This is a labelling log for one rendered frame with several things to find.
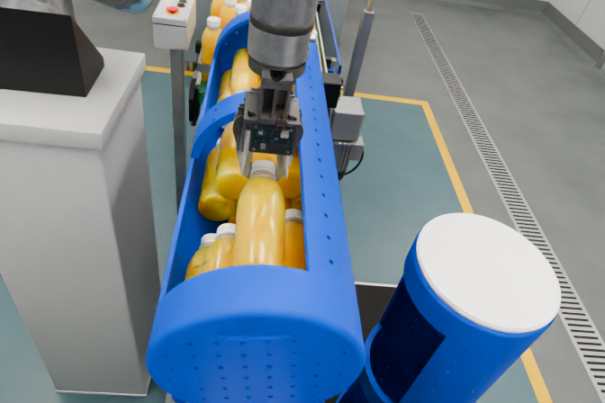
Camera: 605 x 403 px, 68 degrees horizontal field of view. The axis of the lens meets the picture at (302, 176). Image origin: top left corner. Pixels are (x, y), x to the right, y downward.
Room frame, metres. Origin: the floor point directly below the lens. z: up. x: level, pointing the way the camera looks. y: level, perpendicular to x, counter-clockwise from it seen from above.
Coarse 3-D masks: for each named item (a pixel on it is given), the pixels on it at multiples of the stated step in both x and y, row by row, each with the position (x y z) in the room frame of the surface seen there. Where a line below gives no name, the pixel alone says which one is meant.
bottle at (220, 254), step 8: (224, 232) 0.46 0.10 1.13; (216, 240) 0.44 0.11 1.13; (224, 240) 0.44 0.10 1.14; (232, 240) 0.44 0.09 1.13; (208, 248) 0.43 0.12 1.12; (216, 248) 0.42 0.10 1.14; (224, 248) 0.42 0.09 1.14; (232, 248) 0.42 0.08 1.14; (208, 256) 0.41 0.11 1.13; (216, 256) 0.40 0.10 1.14; (224, 256) 0.40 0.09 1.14; (232, 256) 0.41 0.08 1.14; (208, 264) 0.39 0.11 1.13; (216, 264) 0.39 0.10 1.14; (224, 264) 0.39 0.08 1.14; (200, 272) 0.39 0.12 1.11
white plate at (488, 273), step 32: (448, 224) 0.68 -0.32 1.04; (480, 224) 0.70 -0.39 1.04; (448, 256) 0.59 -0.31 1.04; (480, 256) 0.61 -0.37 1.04; (512, 256) 0.62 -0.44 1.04; (544, 256) 0.64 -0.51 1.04; (448, 288) 0.51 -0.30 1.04; (480, 288) 0.53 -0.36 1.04; (512, 288) 0.54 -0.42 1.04; (544, 288) 0.56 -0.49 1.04; (480, 320) 0.46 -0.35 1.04; (512, 320) 0.47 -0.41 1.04; (544, 320) 0.49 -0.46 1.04
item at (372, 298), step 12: (360, 288) 1.14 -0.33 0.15; (372, 288) 1.15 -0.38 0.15; (384, 288) 1.17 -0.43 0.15; (360, 300) 1.08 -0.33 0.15; (372, 300) 1.09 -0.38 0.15; (384, 300) 1.10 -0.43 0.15; (360, 312) 1.03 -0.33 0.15; (372, 312) 1.04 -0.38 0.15; (372, 324) 0.99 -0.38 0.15; (336, 396) 0.69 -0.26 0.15
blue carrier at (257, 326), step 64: (320, 64) 1.04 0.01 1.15; (320, 128) 0.69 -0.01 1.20; (192, 192) 0.60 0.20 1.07; (320, 192) 0.51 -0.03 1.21; (320, 256) 0.38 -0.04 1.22; (192, 320) 0.26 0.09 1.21; (256, 320) 0.27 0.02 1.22; (320, 320) 0.29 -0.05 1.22; (192, 384) 0.26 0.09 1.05; (256, 384) 0.27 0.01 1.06; (320, 384) 0.29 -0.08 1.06
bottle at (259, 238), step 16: (256, 176) 0.50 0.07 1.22; (272, 176) 0.51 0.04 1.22; (256, 192) 0.46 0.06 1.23; (272, 192) 0.47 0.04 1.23; (240, 208) 0.44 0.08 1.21; (256, 208) 0.43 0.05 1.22; (272, 208) 0.44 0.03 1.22; (240, 224) 0.42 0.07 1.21; (256, 224) 0.41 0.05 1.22; (272, 224) 0.42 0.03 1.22; (240, 240) 0.39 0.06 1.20; (256, 240) 0.39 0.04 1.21; (272, 240) 0.40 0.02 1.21; (240, 256) 0.37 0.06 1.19; (256, 256) 0.37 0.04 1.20; (272, 256) 0.38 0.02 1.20
